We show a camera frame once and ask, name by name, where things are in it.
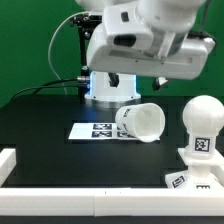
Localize white frame front bar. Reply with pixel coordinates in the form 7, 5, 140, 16
0, 188, 224, 217

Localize grey cable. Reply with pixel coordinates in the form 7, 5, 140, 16
47, 12, 88, 96

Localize white frame left bar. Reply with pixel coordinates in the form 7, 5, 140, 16
0, 148, 16, 187

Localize white lamp bulb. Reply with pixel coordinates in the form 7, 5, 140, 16
182, 95, 224, 159

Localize black camera on stand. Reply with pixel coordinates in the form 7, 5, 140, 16
69, 11, 104, 96

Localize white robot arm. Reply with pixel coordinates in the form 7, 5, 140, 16
75, 0, 215, 108

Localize white lamp shade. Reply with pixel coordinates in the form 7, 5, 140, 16
115, 103, 165, 143

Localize black cables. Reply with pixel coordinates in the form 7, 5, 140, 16
9, 78, 88, 101

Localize white marker sheet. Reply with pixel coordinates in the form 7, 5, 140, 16
68, 123, 134, 140

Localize white frame bar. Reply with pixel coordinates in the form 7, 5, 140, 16
0, 148, 16, 187
215, 166, 224, 186
0, 188, 224, 217

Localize white lamp base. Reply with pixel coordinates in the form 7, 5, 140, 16
165, 148, 224, 190

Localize white frame right bar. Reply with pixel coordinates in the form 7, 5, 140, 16
215, 166, 224, 186

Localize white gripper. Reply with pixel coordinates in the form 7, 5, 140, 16
87, 25, 214, 91

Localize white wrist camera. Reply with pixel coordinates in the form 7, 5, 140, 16
102, 1, 154, 50

